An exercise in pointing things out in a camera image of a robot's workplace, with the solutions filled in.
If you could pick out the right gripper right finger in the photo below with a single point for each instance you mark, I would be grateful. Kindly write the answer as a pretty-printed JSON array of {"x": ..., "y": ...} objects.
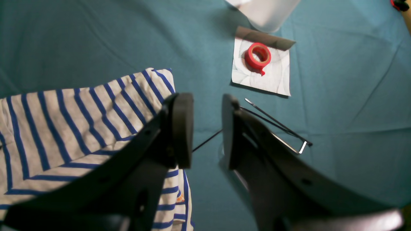
[{"x": 288, "y": 195}]

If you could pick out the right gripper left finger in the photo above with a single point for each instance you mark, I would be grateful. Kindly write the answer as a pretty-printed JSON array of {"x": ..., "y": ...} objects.
[{"x": 141, "y": 188}]

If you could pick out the blue white striped T-shirt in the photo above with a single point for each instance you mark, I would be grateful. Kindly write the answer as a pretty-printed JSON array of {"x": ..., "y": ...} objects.
[{"x": 51, "y": 138}]

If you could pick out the metal hex key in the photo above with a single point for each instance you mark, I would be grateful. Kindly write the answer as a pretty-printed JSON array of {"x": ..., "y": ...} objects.
[{"x": 263, "y": 115}]

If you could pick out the teal table cloth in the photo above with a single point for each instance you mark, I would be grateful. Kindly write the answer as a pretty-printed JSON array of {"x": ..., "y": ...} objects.
[{"x": 349, "y": 71}]

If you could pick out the red tape roll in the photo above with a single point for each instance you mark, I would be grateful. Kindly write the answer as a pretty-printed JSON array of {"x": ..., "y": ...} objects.
[{"x": 258, "y": 56}]

